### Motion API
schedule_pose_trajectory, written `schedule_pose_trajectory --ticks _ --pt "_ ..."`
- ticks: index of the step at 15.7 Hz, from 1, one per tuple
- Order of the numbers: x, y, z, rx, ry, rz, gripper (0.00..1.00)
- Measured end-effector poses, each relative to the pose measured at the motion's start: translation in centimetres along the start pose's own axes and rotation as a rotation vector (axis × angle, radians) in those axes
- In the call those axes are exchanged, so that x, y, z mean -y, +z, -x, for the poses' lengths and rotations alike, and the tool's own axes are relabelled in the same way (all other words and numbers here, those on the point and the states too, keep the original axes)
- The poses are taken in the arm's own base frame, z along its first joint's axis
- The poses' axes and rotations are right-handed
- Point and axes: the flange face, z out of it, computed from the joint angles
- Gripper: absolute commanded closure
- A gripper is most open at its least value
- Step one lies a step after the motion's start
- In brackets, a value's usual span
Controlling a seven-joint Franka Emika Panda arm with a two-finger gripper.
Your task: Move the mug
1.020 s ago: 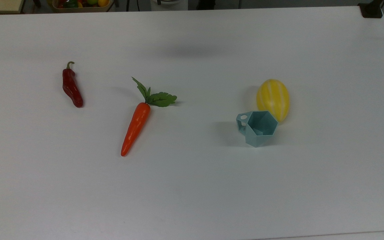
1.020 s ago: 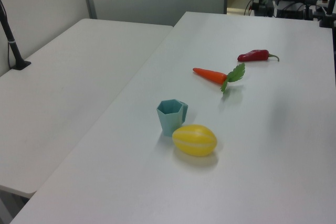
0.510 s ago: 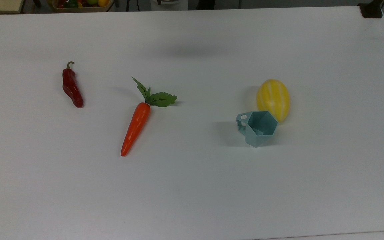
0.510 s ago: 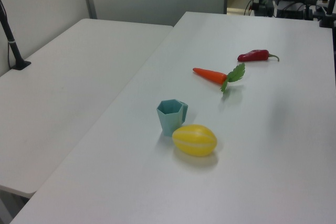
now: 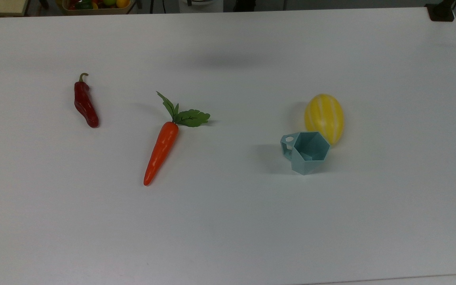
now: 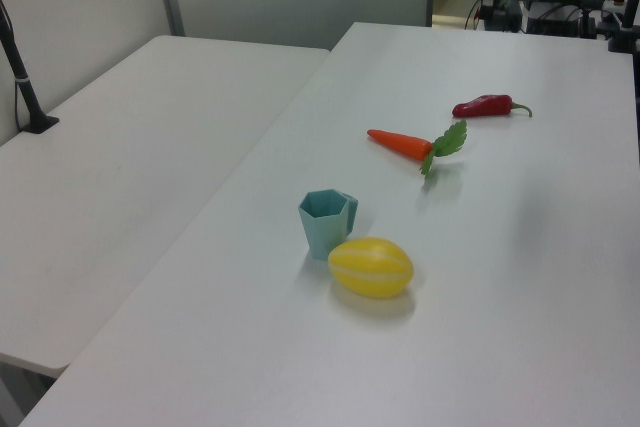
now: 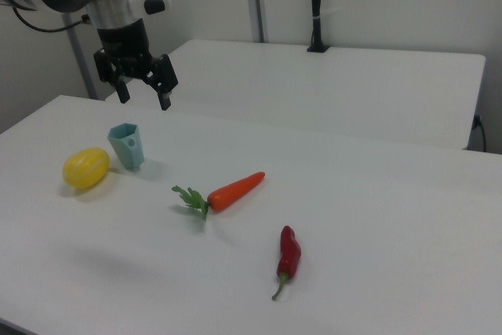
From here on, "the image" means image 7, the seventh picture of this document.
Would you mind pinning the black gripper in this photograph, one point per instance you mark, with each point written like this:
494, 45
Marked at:
125, 44

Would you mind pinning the white adjacent table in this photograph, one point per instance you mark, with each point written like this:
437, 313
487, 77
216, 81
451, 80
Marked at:
313, 88

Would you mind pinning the orange toy carrot green leaves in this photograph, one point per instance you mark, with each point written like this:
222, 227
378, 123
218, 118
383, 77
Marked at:
235, 191

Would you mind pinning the red toy chili pepper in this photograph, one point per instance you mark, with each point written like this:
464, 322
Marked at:
290, 252

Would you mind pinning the light blue hexagonal mug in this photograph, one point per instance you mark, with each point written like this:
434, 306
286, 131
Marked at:
129, 154

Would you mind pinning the yellow striped toy melon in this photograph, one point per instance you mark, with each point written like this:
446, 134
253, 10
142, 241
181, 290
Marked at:
86, 168

